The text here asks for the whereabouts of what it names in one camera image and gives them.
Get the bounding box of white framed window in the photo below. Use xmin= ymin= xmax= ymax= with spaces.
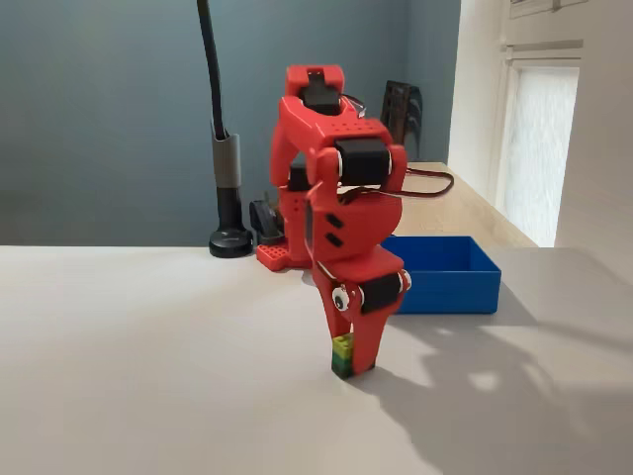
xmin=494 ymin=39 xmax=584 ymax=248

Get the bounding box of light wooden table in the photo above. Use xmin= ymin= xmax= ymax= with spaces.
xmin=395 ymin=161 xmax=538 ymax=248

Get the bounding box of black gooseneck stand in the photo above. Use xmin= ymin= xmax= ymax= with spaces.
xmin=196 ymin=0 xmax=256 ymax=259

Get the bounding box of blue plastic bin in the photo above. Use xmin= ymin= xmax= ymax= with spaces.
xmin=380 ymin=236 xmax=502 ymax=316

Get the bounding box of green lego brick stack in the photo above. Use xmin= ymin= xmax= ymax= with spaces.
xmin=330 ymin=333 xmax=357 ymax=380

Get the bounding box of thin motor wire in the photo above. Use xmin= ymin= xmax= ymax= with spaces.
xmin=340 ymin=166 xmax=455 ymax=204

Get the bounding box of black table clamp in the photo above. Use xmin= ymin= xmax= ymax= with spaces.
xmin=249 ymin=197 xmax=286 ymax=244

